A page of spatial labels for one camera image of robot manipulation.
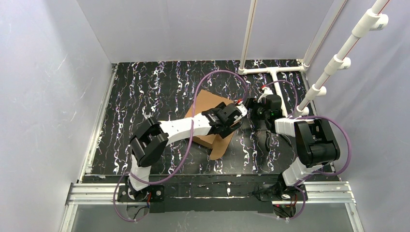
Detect brown cardboard box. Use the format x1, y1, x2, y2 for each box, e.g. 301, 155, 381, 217
183, 89, 235, 161

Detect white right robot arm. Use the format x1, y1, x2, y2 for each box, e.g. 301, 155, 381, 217
246, 94, 340, 190

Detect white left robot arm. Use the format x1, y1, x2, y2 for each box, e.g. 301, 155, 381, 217
128, 102, 248, 191

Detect black handled pliers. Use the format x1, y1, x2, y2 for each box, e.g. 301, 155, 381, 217
256, 130, 292, 153

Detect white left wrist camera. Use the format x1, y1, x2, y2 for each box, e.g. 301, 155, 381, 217
235, 101, 248, 117

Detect white PVC pipe frame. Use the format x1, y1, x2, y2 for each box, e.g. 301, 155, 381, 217
237, 0, 351, 106

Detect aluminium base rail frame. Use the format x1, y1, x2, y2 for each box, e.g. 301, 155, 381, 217
66, 174, 355, 213

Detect white PVC camera pole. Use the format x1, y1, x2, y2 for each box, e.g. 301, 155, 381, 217
293, 0, 389, 117

